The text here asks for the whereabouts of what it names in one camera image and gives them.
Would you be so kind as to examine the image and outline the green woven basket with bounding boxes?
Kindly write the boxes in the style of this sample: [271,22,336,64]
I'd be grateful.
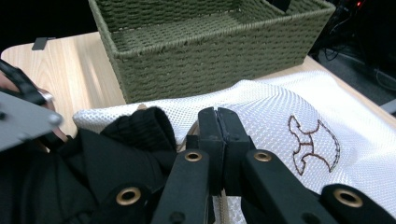
[87,0,337,105]

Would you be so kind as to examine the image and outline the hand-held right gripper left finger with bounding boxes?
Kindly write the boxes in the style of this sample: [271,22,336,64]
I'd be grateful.
[150,106,226,224]

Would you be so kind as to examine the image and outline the floor cables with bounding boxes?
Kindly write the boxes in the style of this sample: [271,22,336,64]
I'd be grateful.
[321,0,396,91]

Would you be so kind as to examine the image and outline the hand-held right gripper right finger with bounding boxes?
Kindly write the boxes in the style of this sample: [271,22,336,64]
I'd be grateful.
[217,106,339,224]

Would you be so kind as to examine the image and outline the grey metal table clamp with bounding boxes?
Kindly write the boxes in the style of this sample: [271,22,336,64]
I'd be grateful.
[31,36,57,51]
[378,98,396,115]

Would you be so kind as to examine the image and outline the white mesh laundry bag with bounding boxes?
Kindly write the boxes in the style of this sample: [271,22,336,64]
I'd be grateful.
[72,70,396,224]

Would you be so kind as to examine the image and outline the black garment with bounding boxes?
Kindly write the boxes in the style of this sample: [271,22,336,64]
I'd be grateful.
[0,105,179,224]

